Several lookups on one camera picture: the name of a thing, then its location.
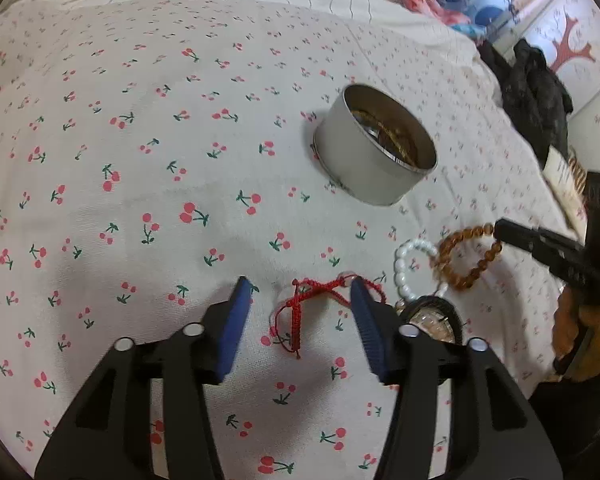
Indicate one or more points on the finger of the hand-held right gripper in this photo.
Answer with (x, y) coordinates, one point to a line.
(535, 242)

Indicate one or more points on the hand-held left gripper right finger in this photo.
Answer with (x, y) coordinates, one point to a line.
(370, 325)

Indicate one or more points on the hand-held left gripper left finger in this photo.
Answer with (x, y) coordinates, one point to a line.
(232, 325)

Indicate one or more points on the round silver metal tin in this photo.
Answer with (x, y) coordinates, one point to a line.
(365, 162)

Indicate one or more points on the person's right hand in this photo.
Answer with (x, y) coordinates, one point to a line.
(567, 332)

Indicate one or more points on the round black wristwatch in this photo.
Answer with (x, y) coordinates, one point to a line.
(432, 321)

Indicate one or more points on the brown striped item with tag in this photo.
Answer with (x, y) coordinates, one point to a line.
(567, 180)

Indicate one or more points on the black garment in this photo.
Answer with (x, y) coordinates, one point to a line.
(532, 87)

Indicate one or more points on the whale pattern pillow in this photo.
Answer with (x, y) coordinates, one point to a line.
(480, 0)

